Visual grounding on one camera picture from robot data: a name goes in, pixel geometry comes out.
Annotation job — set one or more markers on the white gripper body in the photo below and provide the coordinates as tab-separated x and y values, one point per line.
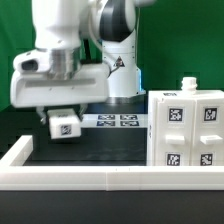
54	78

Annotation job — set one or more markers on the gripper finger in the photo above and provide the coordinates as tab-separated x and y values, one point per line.
82	111
42	114

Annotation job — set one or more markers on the white cabinet top block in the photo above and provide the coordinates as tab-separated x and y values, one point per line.
64	123

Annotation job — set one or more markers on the white cabinet body box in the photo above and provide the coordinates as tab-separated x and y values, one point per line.
188	91

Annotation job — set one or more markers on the white cabinet door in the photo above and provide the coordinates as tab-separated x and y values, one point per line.
208	134
173	132

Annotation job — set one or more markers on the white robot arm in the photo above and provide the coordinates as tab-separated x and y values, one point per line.
63	24

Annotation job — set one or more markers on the white marker base plate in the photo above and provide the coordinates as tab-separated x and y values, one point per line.
114	121

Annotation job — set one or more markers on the white U-shaped border frame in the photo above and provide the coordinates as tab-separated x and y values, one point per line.
16	175

